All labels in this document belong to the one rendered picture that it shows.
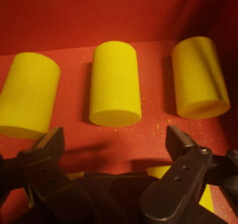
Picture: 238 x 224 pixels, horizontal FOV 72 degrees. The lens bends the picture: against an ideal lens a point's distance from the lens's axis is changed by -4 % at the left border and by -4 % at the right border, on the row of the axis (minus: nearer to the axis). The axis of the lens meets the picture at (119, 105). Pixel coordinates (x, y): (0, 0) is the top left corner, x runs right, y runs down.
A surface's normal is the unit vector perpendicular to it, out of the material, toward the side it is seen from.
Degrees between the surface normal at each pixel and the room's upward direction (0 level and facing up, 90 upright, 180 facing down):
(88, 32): 90
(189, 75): 43
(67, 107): 0
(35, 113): 50
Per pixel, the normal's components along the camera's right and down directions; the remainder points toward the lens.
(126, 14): 0.12, 0.90
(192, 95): -0.67, -0.34
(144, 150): 0.01, -0.41
